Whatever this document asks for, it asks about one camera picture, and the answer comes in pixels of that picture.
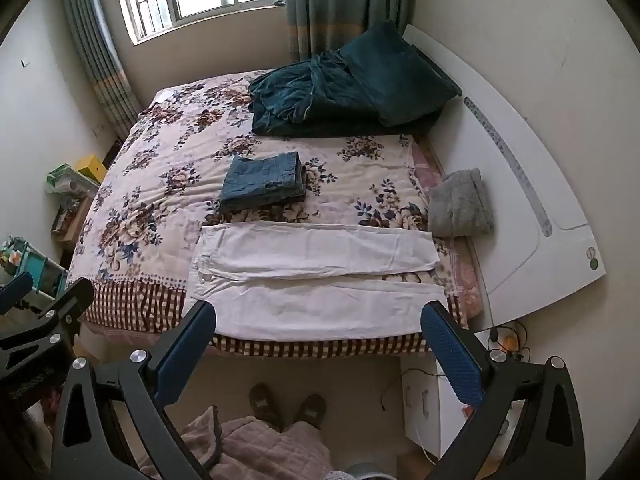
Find white pants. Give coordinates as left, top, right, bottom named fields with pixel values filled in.
left=183, top=222, right=447, bottom=342

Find teal storage cart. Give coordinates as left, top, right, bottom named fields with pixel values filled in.
left=1, top=236, right=67, bottom=300

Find orange power strip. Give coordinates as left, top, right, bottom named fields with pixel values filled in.
left=502, top=336, right=520, bottom=353

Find white bedside cabinet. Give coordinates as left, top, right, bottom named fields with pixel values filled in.
left=400, top=322, right=530, bottom=462

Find floral bed blanket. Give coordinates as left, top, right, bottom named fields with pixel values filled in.
left=70, top=73, right=440, bottom=344

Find pink quilted pajama legs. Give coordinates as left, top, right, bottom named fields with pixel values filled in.
left=136, top=404, right=352, bottom=480

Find cluttered wooden side stand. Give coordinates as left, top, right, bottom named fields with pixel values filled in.
left=46, top=164, right=100, bottom=252

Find yellow box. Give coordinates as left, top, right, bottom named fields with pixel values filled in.
left=74, top=155, right=107, bottom=184

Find white bed headboard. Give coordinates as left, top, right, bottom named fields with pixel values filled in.
left=404, top=25, right=605, bottom=332

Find brown right slipper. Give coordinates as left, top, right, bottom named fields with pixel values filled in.
left=294, top=393, right=328, bottom=429

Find grey fluffy towel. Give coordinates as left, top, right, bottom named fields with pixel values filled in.
left=427, top=168, right=494, bottom=238

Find folded blue jeans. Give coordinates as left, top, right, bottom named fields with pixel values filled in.
left=219, top=152, right=306, bottom=214

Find green striped curtain left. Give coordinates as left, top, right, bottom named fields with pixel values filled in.
left=63, top=0, right=141, bottom=140

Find pink mattress sheet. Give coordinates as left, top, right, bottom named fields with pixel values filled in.
left=412, top=139, right=483, bottom=324

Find dark green velvet quilt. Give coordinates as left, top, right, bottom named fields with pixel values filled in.
left=248, top=50, right=382, bottom=138

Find dark green velvet pillow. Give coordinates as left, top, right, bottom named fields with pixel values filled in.
left=340, top=22, right=462, bottom=127

